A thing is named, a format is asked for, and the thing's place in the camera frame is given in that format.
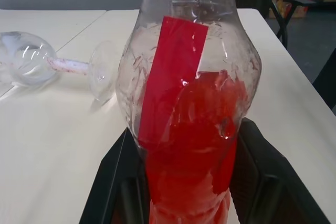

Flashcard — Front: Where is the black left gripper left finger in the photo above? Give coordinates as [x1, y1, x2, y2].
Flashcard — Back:
[78, 129, 153, 224]

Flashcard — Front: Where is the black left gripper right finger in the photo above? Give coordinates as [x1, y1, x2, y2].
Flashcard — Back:
[227, 117, 331, 224]

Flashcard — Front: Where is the clear bottle with red drink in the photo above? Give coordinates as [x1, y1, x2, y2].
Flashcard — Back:
[115, 0, 264, 224]

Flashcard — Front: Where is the clear wine glass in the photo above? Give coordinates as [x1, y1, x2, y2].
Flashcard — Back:
[0, 31, 117, 103]

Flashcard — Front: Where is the black folding table frame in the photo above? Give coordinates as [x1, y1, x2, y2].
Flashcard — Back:
[269, 0, 316, 49]

